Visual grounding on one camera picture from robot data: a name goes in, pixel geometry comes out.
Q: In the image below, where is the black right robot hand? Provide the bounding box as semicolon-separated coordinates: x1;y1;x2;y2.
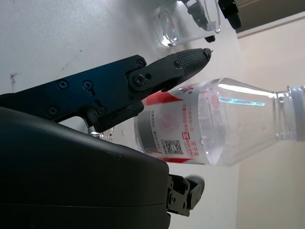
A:
0;47;213;229

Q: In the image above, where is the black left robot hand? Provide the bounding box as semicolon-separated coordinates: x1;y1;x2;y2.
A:
181;0;243;43

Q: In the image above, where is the clear water bottle white cap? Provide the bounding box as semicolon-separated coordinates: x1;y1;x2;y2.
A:
88;77;305;167

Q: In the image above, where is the clear glass cup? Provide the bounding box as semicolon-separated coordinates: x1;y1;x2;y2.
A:
152;0;222;49

